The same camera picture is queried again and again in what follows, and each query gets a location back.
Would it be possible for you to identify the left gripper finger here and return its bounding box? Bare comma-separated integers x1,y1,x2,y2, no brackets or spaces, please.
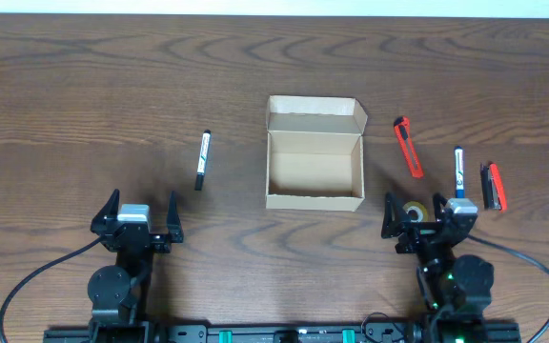
91,189,120,226
166,192,183,236

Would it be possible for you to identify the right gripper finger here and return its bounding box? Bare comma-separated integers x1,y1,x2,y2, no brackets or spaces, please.
381,192,411,237
433,192,452,224

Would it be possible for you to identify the clear tape roll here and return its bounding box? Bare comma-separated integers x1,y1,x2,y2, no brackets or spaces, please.
403,201,429,222

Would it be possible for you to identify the blue whiteboard marker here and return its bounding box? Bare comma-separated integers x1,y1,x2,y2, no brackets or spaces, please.
454,146,465,198

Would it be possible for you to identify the orange utility knife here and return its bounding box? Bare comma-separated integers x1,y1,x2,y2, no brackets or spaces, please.
394,116,424,178

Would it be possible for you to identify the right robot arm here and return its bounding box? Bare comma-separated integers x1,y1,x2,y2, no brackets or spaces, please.
381,192,494,332

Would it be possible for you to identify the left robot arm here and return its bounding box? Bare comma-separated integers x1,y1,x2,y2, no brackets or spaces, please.
88,190,184,326

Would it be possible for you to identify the black green whiteboard marker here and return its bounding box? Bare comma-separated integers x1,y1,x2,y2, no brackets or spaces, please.
194,130,212,191

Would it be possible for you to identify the open cardboard box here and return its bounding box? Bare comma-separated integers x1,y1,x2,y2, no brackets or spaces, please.
265,95,368,212

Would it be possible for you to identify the left black cable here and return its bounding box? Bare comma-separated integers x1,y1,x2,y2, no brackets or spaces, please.
0,235,105,343

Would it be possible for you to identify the black cable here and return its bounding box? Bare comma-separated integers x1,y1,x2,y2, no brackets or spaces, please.
0,235,105,343
464,234,549,343

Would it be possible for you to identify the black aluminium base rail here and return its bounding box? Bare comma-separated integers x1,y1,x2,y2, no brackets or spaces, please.
42,319,522,343

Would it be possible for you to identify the right black cable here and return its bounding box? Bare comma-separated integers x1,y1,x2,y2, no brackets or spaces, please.
464,234,549,343

